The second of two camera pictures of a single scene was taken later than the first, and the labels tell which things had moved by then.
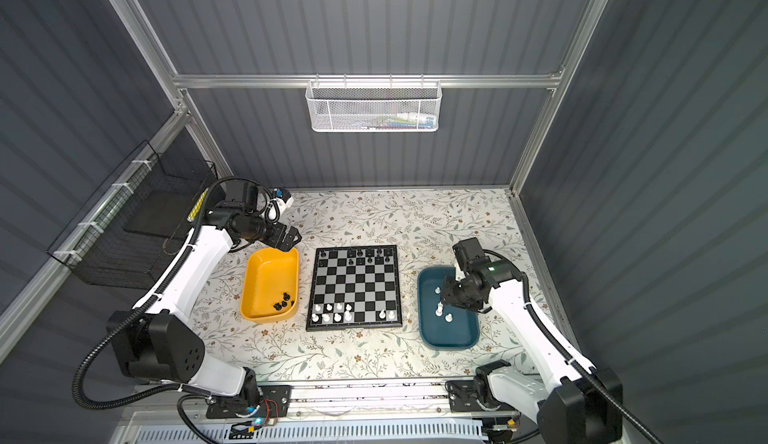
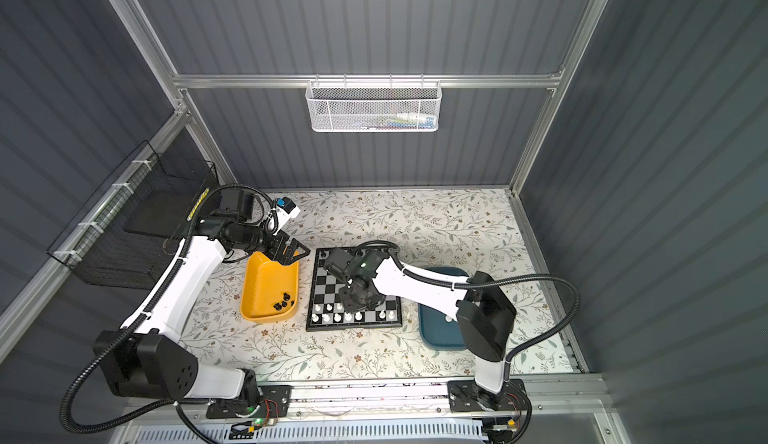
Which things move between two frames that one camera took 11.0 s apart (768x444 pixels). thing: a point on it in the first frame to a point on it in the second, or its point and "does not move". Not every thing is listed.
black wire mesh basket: [137, 223] does not move
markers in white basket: [404, 121] does not move
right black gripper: [447, 293] to [350, 306]
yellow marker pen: [197, 206] does not move
